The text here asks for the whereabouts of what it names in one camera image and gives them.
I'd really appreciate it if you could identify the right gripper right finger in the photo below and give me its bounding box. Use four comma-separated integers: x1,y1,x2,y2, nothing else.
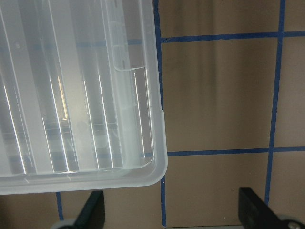
238,187,284,229

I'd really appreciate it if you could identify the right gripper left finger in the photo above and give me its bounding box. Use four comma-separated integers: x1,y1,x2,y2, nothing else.
74,190,105,229

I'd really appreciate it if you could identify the clear plastic box lid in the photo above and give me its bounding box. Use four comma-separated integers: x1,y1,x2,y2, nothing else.
0,0,167,195

